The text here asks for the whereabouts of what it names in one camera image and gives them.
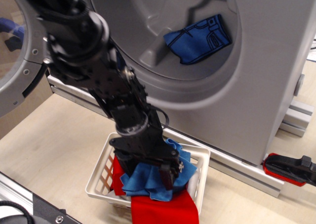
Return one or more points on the aluminium extrusion block right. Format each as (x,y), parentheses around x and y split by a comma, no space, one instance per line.
(297,118)

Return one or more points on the red and black clamp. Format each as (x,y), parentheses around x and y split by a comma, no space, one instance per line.
(298,172)

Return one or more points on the grey washing machine door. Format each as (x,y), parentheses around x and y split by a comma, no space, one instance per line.
(22,69)

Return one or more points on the blue object behind door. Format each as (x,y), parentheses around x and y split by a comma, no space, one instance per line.
(15,42)

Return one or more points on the white plastic laundry basket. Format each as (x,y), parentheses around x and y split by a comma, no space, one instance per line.
(100,181)

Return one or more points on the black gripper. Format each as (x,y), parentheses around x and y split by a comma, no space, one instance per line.
(143,143)

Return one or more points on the long aluminium base rail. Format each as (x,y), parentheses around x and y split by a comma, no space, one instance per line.
(234,167)

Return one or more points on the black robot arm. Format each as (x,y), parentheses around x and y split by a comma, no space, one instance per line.
(83,55)

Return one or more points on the grey toy washing machine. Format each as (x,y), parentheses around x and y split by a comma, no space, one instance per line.
(235,99)

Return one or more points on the red cloth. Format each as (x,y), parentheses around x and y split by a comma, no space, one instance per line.
(180,210)

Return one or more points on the blue jeans-print cloth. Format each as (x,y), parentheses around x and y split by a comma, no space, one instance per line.
(198,41)

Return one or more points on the white cloth in basket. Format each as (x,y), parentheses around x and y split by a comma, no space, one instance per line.
(192,188)

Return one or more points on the black bracket with screw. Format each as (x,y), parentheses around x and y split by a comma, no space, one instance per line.
(50,213)

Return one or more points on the aluminium rail bottom left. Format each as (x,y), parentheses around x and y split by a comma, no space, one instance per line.
(14,192)

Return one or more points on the plain blue cloth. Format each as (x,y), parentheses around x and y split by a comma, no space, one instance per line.
(146,181)

